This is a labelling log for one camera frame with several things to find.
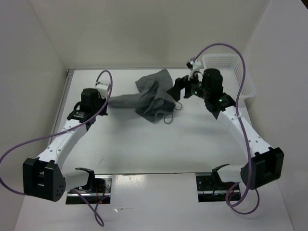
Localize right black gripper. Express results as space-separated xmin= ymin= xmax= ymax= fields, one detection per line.
xmin=167 ymin=68 xmax=210 ymax=102

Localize grey shorts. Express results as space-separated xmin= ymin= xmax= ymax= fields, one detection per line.
xmin=108 ymin=69 xmax=182 ymax=125

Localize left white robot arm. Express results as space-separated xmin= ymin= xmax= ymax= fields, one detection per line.
xmin=23 ymin=87 xmax=110 ymax=202

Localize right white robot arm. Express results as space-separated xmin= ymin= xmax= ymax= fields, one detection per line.
xmin=167 ymin=68 xmax=284 ymax=190

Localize white plastic basket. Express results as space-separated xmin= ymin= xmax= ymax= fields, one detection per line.
xmin=202 ymin=53 xmax=257 ymax=101

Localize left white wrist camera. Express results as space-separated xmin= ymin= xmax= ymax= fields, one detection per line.
xmin=95 ymin=81 xmax=111 ymax=99

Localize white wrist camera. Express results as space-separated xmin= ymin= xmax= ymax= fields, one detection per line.
xmin=95 ymin=81 xmax=111 ymax=99
xmin=186 ymin=58 xmax=204 ymax=79

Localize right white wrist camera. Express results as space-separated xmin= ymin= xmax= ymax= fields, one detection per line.
xmin=186 ymin=58 xmax=204 ymax=79

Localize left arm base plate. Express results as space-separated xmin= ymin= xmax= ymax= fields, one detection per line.
xmin=65 ymin=174 xmax=113 ymax=205

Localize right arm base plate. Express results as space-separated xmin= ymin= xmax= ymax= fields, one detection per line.
xmin=196 ymin=172 xmax=234 ymax=203

